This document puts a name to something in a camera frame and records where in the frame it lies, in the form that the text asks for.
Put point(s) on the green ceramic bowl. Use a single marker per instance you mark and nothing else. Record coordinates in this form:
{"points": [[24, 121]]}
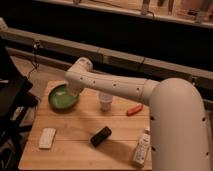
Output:
{"points": [[60, 99]]}

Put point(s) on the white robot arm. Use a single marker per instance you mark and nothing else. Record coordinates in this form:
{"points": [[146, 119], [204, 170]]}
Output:
{"points": [[178, 124]]}

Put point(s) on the translucent plastic cup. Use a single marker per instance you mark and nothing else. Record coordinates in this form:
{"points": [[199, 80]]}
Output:
{"points": [[105, 101]]}

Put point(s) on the orange sausage toy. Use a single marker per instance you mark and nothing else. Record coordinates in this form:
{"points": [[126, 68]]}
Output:
{"points": [[134, 110]]}

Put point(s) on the black rectangular phone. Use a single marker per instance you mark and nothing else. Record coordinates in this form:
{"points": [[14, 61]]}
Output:
{"points": [[99, 137]]}

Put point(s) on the white plastic bottle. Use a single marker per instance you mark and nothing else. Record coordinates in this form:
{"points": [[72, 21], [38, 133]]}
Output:
{"points": [[142, 148]]}

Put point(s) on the black equipment stand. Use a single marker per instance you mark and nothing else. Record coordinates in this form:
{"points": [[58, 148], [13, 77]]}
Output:
{"points": [[15, 99]]}

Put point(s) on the grey metal rail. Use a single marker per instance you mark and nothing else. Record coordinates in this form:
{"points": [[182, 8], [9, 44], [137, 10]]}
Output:
{"points": [[201, 78]]}

